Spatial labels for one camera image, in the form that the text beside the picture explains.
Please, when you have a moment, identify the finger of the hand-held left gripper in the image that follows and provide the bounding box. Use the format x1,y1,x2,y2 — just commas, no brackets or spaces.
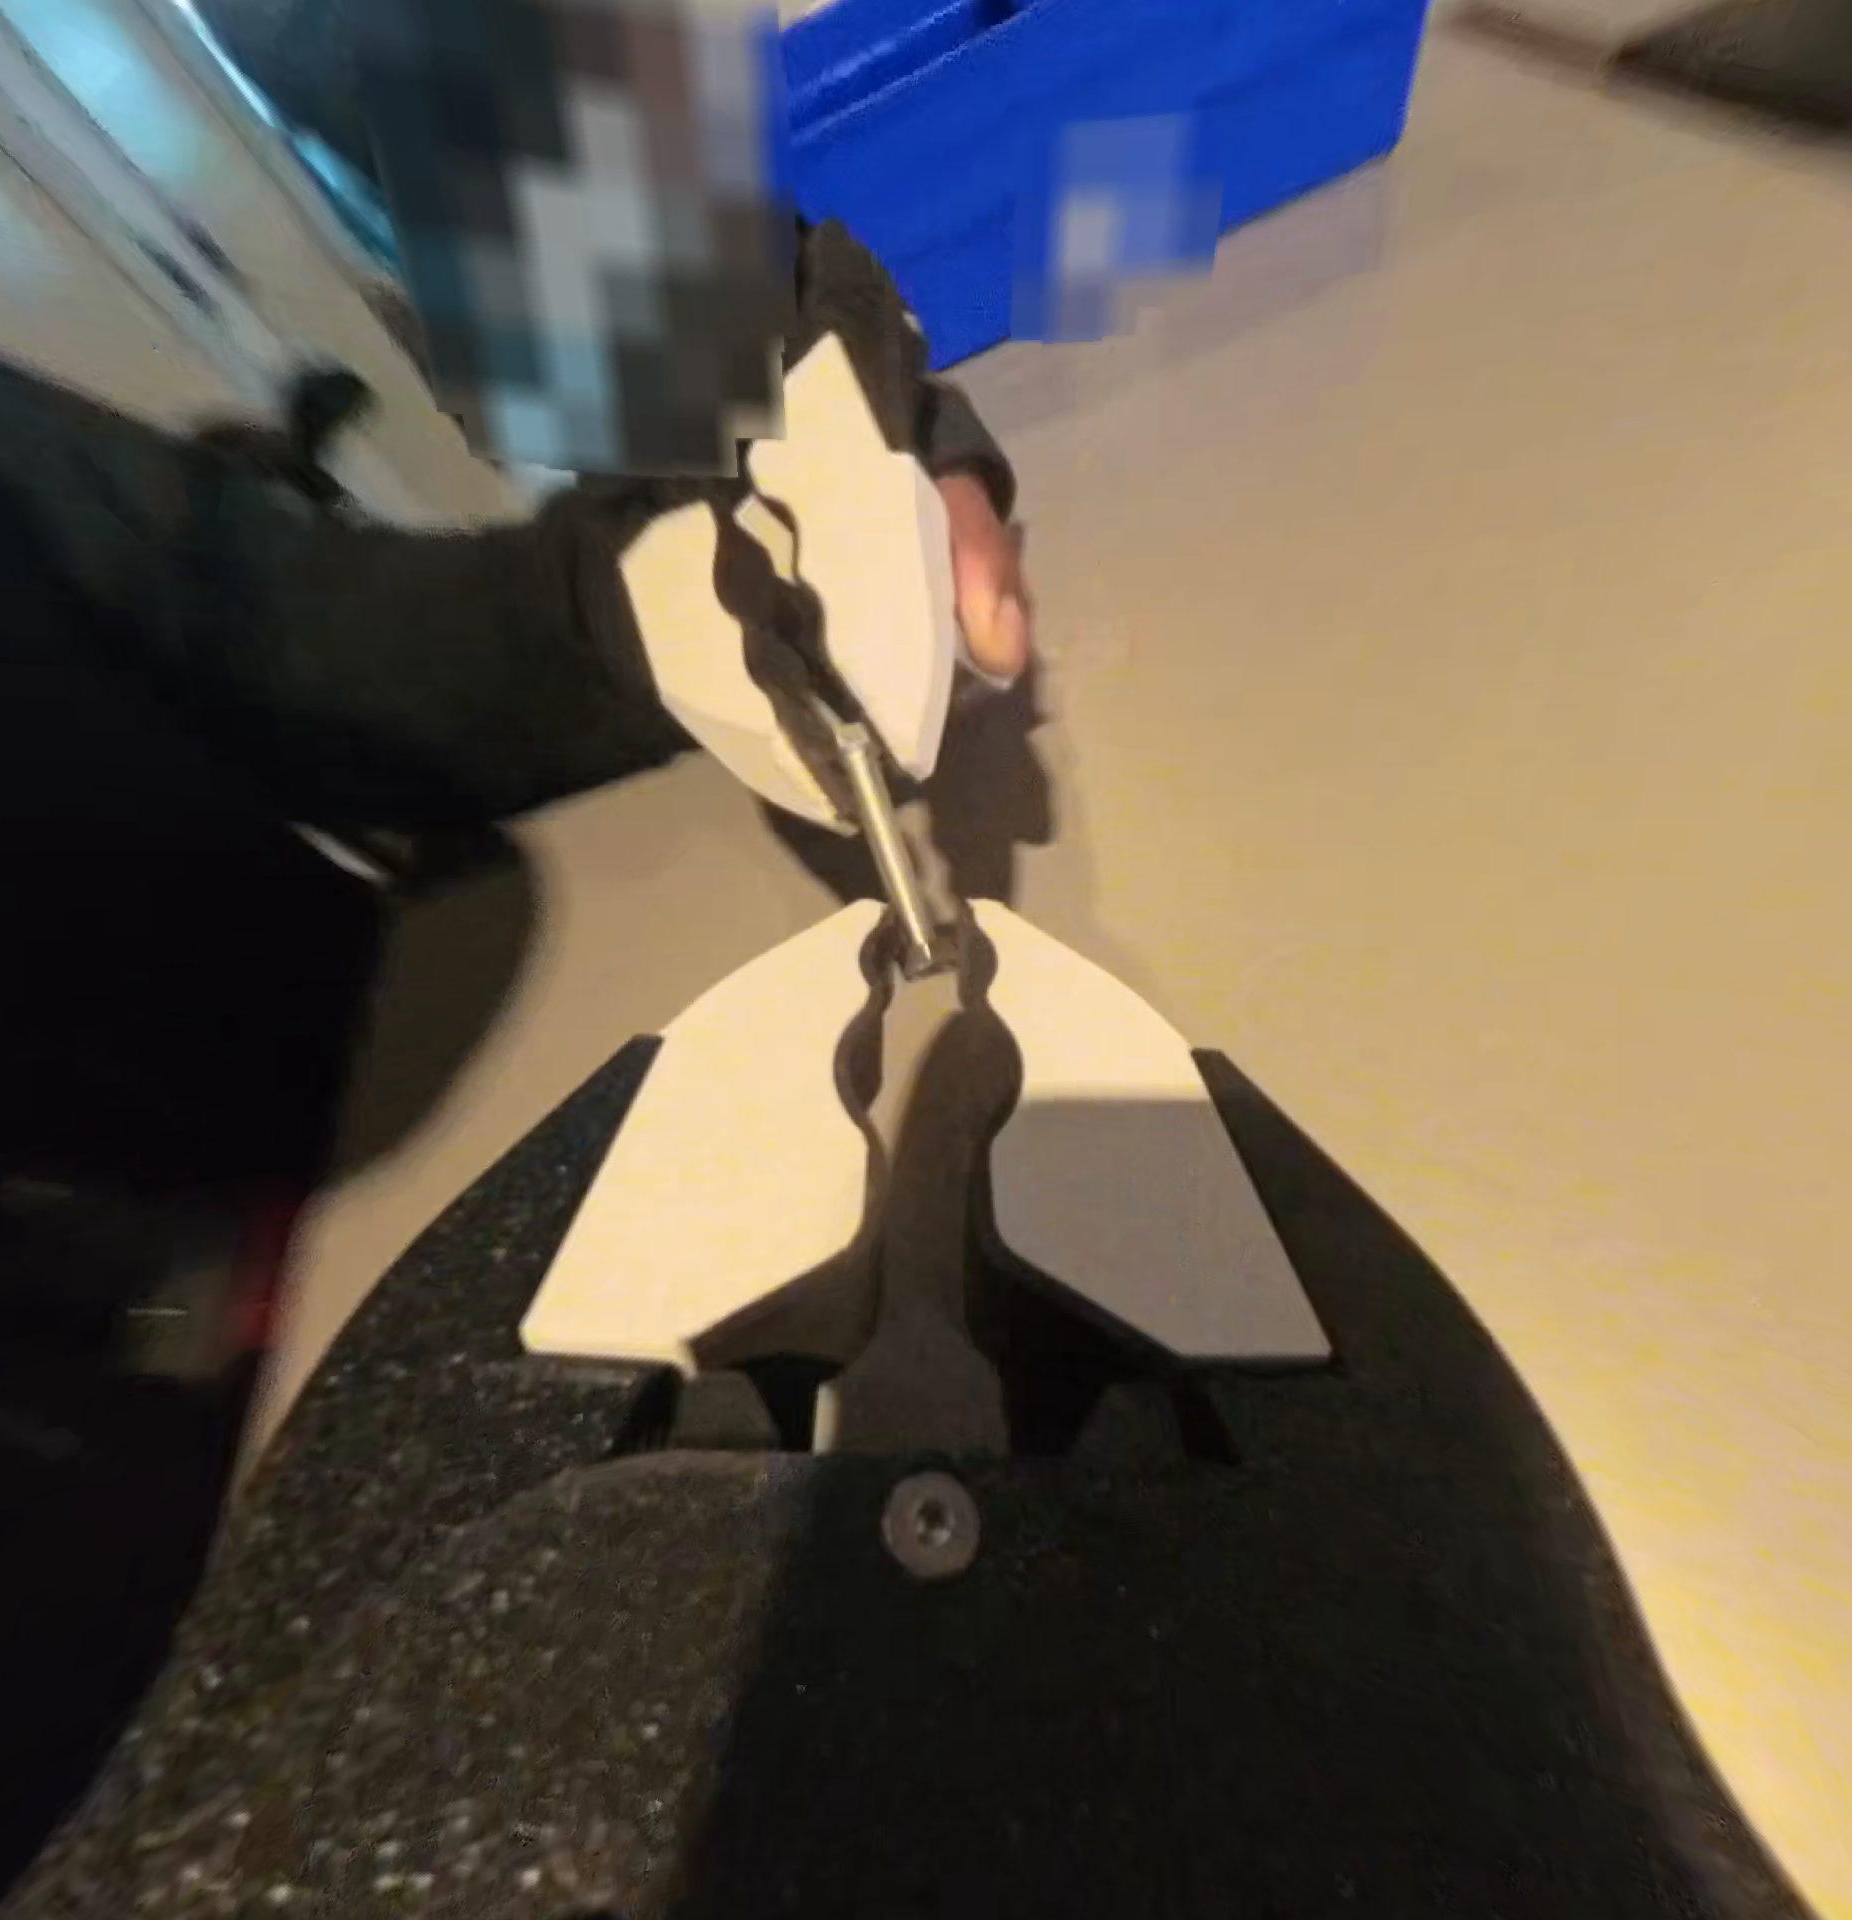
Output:
739,331,962,785
616,495,868,838

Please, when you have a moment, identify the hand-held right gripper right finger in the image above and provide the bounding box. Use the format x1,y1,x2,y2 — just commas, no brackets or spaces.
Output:
947,896,1336,1441

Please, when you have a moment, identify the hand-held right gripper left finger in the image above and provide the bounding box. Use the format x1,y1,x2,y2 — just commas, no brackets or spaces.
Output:
519,898,903,1441

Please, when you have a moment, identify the silver bolt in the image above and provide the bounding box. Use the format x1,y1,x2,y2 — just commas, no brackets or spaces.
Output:
829,721,944,961

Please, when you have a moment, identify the person's left forearm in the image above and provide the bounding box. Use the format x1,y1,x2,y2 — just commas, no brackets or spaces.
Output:
0,346,703,841

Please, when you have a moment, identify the person's left hand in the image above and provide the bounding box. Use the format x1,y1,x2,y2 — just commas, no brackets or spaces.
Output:
932,466,1036,689

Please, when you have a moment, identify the blue plastic bin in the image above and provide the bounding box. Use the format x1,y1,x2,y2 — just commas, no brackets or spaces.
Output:
775,0,1430,368

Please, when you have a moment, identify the person's dark jacket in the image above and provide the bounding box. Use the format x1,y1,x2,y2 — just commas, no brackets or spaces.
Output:
0,809,404,1920

